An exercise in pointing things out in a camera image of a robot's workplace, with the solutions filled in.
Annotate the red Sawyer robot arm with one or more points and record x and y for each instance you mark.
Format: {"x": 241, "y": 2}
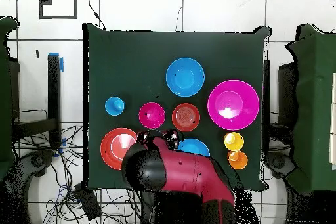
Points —
{"x": 183, "y": 171}

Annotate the small magenta bowl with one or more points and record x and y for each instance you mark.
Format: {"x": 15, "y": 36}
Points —
{"x": 152, "y": 119}

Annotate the small orange bowl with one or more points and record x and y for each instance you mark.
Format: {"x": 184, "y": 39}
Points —
{"x": 185, "y": 117}

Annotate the blue bowl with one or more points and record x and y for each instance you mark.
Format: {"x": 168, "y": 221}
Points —
{"x": 185, "y": 76}
{"x": 194, "y": 146}

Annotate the blue cup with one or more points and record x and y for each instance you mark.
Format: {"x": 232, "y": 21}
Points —
{"x": 113, "y": 108}

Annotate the dark green table cloth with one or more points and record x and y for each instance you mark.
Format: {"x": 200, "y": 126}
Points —
{"x": 126, "y": 63}

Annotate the large red-orange bowl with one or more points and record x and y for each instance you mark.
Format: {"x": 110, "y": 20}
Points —
{"x": 110, "y": 150}

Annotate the yellow cup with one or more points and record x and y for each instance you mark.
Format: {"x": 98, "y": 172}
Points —
{"x": 233, "y": 142}

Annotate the large pink bowl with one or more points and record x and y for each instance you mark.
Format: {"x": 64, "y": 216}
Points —
{"x": 244, "y": 113}

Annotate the orange cup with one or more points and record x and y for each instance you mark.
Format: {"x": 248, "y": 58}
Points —
{"x": 239, "y": 162}

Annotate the black metal stand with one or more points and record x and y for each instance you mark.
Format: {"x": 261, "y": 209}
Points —
{"x": 287, "y": 90}
{"x": 53, "y": 103}

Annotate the blue tape strip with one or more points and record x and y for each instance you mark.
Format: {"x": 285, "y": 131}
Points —
{"x": 61, "y": 65}

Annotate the black grey stand base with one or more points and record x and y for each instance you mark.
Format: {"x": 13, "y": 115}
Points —
{"x": 278, "y": 162}
{"x": 34, "y": 161}

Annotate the black power adapter box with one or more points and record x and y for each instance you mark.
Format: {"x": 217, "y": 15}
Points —
{"x": 88, "y": 203}

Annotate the green cloth side table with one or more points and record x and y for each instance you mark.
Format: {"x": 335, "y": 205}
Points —
{"x": 5, "y": 103}
{"x": 315, "y": 103}

